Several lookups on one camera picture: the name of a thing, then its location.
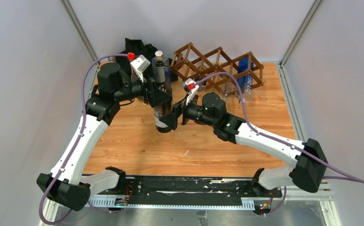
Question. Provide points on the blue bottle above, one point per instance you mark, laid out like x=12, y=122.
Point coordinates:
x=161, y=71
x=244, y=82

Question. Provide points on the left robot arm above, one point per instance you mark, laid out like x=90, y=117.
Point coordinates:
x=64, y=184

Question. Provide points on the clear empty bottle in rack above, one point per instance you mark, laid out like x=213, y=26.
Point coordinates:
x=229, y=90

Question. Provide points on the clear bottle with dark label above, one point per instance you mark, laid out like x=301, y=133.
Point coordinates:
x=134, y=75

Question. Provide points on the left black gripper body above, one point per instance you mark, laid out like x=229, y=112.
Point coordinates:
x=151, y=82

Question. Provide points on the dark green wine bottle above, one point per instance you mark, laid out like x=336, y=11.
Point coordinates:
x=160, y=111

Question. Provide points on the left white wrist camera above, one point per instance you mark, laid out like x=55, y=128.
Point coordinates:
x=141, y=63

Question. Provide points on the aluminium frame rail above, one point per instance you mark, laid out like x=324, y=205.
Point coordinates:
x=182, y=192

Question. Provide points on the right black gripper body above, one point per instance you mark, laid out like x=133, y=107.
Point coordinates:
x=186, y=109

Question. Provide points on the black crumpled cloth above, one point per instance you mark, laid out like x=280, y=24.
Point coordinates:
x=139, y=48

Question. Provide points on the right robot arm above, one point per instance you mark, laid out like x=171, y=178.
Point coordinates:
x=304, y=160

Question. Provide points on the brown wooden wine rack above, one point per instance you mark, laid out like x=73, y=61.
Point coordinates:
x=189, y=63

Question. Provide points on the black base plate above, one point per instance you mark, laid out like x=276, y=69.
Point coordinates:
x=194, y=190

